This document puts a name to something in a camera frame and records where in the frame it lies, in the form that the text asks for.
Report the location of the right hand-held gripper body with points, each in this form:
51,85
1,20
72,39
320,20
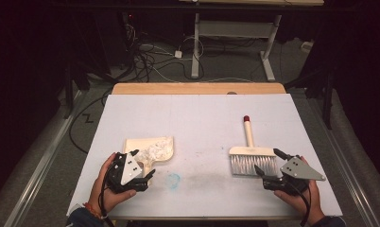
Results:
297,171

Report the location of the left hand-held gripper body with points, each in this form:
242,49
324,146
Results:
129,170

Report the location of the cream plastic dustpan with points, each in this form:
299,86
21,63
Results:
134,145

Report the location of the pile of white paper shreds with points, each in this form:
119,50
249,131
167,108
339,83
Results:
156,149

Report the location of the cream hand brush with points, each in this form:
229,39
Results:
248,132

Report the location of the person's right hand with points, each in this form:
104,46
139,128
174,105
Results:
311,205

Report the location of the person's left hand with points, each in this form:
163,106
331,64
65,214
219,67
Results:
100,192

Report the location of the white board sheet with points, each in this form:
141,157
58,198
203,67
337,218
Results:
194,126

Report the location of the wooden table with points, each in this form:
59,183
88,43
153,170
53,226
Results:
178,88

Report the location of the black stand leg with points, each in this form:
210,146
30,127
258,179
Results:
68,94

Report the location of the white power adapter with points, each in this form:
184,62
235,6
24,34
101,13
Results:
178,54

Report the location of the metal floor rail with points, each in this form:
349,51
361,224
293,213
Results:
43,164
352,170

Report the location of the white metal desk frame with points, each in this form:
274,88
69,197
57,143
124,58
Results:
232,29

